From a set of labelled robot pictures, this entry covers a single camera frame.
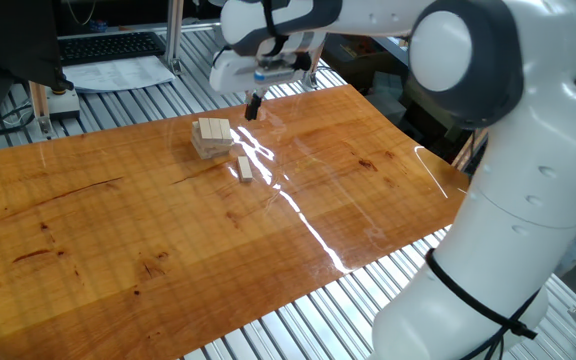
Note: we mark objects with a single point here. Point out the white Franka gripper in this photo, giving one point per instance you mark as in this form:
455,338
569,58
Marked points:
230,72

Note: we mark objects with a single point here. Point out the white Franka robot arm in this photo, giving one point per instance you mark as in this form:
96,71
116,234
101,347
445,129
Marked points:
518,200

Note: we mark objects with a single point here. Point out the white printed paper sheets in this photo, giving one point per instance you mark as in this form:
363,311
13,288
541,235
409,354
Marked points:
118,74

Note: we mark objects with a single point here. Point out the black computer keyboard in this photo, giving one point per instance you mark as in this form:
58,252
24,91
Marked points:
110,47

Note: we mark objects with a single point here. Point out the glossy wood-grain mat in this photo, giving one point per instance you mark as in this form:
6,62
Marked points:
168,240

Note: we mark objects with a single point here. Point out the small blue object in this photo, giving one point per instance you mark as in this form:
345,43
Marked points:
99,25

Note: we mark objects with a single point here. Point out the grey box with black knob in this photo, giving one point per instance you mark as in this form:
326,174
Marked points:
65,105

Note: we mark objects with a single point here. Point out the person in black clothing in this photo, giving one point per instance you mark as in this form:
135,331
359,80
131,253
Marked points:
13,40

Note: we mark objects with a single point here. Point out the silver corner bracket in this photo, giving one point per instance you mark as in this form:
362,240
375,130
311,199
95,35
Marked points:
310,80

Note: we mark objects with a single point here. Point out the aluminium profile post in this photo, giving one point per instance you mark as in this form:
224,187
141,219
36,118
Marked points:
174,30

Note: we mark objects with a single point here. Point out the wooden slat with metal bracket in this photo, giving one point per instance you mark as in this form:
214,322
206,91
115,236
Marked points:
39,102

